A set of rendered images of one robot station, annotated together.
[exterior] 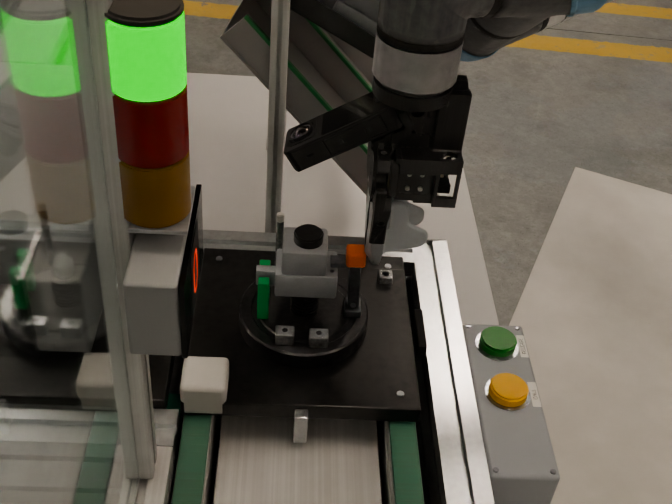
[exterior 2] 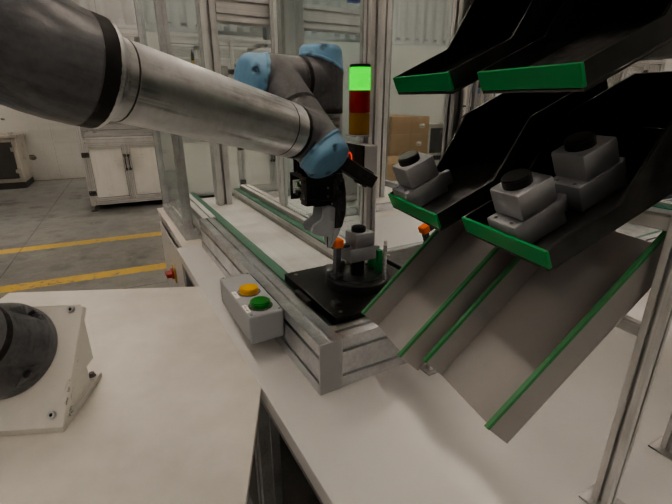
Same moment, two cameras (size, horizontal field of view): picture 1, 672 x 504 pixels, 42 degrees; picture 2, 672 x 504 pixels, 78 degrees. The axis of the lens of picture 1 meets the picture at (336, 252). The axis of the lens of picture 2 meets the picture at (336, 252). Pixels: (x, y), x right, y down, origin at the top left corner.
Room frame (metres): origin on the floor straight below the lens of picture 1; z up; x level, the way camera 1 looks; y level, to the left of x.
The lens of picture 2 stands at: (1.43, -0.36, 1.34)
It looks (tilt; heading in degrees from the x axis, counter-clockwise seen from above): 20 degrees down; 155
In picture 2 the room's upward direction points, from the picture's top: straight up
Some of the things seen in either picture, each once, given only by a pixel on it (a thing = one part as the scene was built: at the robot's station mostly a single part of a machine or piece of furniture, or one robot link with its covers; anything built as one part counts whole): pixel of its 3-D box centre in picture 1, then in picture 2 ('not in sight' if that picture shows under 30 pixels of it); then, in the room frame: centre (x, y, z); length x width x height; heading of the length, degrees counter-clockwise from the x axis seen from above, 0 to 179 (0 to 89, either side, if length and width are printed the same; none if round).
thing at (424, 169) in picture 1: (413, 137); (318, 172); (0.71, -0.06, 1.21); 0.09 x 0.08 x 0.12; 95
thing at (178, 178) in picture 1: (154, 179); (359, 123); (0.50, 0.13, 1.28); 0.05 x 0.05 x 0.05
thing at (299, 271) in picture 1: (297, 258); (362, 241); (0.70, 0.04, 1.06); 0.08 x 0.04 x 0.07; 95
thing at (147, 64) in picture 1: (145, 48); (360, 78); (0.50, 0.13, 1.38); 0.05 x 0.05 x 0.05
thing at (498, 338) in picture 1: (497, 344); (260, 304); (0.70, -0.19, 0.96); 0.04 x 0.04 x 0.02
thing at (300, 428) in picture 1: (300, 426); not in sight; (0.57, 0.02, 0.95); 0.01 x 0.01 x 0.04; 5
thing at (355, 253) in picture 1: (346, 276); (340, 255); (0.70, -0.01, 1.04); 0.04 x 0.02 x 0.08; 95
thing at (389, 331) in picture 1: (302, 327); (357, 285); (0.70, 0.03, 0.96); 0.24 x 0.24 x 0.02; 5
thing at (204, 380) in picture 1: (204, 385); not in sight; (0.59, 0.12, 0.97); 0.05 x 0.05 x 0.04; 5
